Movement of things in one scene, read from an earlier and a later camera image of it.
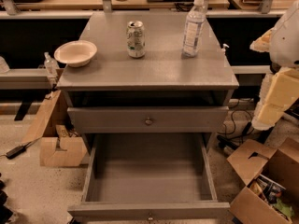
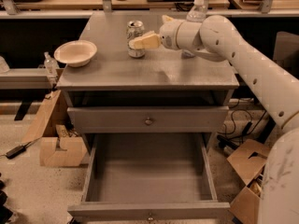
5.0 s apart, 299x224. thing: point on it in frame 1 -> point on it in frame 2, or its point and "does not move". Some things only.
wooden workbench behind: x=77 y=1 does not move
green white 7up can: x=135 y=39 does not move
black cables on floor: x=242 y=127 does not move
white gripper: x=286 y=44 -> x=167 y=34
